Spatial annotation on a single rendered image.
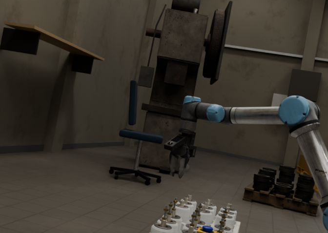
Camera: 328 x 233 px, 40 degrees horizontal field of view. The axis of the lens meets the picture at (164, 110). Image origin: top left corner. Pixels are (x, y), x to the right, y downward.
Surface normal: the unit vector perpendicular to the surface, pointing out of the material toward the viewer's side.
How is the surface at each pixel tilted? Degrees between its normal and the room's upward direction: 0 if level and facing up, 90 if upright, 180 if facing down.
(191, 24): 92
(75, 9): 90
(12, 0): 90
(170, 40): 92
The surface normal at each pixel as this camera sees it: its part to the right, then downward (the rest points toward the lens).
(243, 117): -0.58, 0.26
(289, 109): -0.62, -0.24
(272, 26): -0.22, -0.06
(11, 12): 0.96, 0.18
